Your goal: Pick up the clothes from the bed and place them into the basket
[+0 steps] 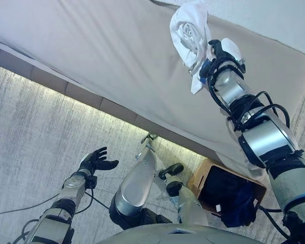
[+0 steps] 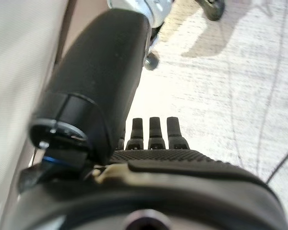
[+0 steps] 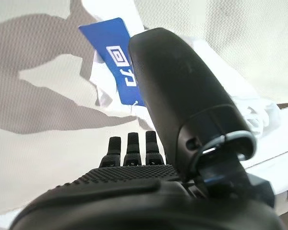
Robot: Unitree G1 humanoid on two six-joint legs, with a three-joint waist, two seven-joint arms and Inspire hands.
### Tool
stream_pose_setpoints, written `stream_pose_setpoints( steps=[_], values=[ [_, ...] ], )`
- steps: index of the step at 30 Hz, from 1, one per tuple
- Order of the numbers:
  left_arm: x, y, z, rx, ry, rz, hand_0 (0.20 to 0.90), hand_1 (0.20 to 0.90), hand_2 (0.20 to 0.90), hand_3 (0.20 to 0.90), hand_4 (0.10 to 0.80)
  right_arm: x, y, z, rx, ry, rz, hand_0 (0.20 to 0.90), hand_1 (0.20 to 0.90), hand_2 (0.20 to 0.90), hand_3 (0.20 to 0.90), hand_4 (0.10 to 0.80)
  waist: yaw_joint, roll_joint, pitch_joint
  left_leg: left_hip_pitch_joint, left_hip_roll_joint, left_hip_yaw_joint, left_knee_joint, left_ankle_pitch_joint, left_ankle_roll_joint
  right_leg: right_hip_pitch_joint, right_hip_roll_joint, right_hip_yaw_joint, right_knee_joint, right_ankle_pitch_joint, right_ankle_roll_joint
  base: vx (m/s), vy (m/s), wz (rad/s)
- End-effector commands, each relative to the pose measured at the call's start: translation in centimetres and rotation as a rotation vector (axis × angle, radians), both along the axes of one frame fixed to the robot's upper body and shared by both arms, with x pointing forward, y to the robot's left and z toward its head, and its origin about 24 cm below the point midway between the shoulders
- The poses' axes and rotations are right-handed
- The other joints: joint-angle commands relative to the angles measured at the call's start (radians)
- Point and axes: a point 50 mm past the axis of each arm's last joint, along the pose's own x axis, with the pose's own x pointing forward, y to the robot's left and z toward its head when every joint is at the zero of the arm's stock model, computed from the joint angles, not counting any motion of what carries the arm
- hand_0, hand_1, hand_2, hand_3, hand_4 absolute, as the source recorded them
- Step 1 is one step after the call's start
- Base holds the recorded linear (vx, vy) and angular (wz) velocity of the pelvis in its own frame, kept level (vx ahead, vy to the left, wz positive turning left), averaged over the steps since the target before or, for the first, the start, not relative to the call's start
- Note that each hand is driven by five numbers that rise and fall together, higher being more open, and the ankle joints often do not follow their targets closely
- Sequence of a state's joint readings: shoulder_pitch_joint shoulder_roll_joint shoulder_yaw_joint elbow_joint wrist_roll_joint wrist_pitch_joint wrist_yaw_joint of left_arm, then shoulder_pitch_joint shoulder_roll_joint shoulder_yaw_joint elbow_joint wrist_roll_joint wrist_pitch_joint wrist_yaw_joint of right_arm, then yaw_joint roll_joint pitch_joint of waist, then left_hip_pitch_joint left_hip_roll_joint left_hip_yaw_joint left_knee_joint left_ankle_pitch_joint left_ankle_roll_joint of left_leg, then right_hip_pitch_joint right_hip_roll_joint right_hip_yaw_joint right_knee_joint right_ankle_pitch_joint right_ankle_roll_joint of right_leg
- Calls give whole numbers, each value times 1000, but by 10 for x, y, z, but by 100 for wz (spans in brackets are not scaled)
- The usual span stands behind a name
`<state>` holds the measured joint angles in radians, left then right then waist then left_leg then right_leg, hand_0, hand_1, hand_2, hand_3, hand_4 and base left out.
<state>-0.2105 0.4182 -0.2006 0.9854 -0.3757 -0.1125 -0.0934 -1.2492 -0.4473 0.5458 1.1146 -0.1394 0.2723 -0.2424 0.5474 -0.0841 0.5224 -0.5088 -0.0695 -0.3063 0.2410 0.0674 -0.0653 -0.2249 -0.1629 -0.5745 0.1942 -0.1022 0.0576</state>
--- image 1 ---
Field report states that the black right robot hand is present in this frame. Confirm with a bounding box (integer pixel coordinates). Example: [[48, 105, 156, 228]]
[[208, 38, 246, 76]]

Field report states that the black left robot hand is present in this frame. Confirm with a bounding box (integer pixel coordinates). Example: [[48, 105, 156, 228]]
[[78, 146, 119, 176]]

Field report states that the white garment with blue tag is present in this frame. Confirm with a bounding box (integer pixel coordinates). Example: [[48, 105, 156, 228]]
[[169, 0, 221, 95]]

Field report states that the navy blue garment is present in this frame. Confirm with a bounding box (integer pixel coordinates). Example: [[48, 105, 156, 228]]
[[222, 182, 259, 228]]

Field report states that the brown wooden laundry basket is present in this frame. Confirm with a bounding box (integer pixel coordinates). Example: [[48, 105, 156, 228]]
[[187, 159, 267, 217]]

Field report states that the bed with beige cover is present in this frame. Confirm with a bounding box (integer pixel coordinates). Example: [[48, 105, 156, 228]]
[[0, 0, 305, 178]]

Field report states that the silver left robot leg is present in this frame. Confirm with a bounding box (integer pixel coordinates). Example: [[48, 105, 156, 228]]
[[109, 133, 160, 227]]

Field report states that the silver robot leg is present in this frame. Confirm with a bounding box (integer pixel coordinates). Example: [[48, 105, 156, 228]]
[[159, 164, 209, 227], [109, 133, 160, 227]]

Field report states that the white duvet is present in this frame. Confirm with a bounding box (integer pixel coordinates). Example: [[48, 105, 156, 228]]
[[205, 0, 305, 60]]

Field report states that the grey textured rug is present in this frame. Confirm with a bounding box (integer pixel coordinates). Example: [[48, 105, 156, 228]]
[[0, 62, 305, 244]]

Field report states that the grey robot torso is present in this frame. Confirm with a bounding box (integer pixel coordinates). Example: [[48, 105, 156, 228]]
[[99, 223, 267, 244]]

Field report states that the silver right robot leg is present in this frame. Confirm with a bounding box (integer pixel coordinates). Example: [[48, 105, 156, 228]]
[[159, 164, 209, 227]]

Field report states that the black garment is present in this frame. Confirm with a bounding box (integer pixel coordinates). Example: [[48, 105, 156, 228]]
[[200, 166, 245, 211]]

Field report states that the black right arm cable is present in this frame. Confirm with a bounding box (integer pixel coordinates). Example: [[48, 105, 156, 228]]
[[207, 58, 292, 133]]

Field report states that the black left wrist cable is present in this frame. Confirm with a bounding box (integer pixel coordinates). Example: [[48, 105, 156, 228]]
[[0, 182, 110, 218]]

